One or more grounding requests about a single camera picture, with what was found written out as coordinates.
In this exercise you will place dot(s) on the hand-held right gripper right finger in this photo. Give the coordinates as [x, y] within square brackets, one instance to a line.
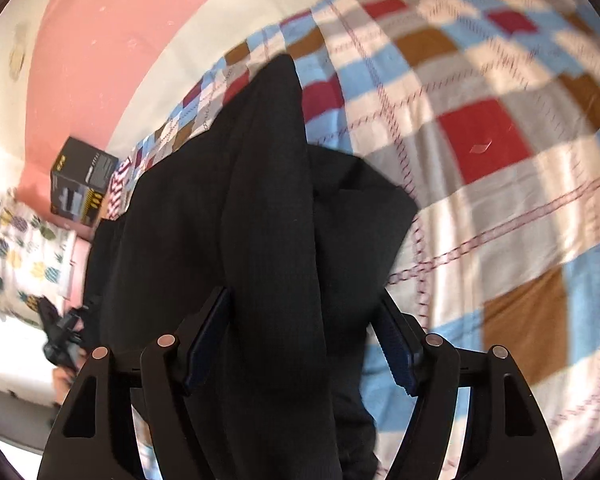
[397, 347]

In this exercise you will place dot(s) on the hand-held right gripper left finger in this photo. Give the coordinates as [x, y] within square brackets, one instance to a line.
[207, 340]

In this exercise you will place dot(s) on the black jacket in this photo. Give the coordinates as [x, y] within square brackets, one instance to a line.
[260, 220]

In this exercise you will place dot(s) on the person's left hand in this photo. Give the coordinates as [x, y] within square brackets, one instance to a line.
[65, 380]

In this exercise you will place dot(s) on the black cardboard box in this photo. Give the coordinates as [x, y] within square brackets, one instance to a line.
[80, 185]

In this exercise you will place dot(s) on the red lettered white cloth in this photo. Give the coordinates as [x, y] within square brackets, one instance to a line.
[116, 187]

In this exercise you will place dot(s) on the checkered bed sheet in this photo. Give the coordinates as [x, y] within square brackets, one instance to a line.
[480, 160]

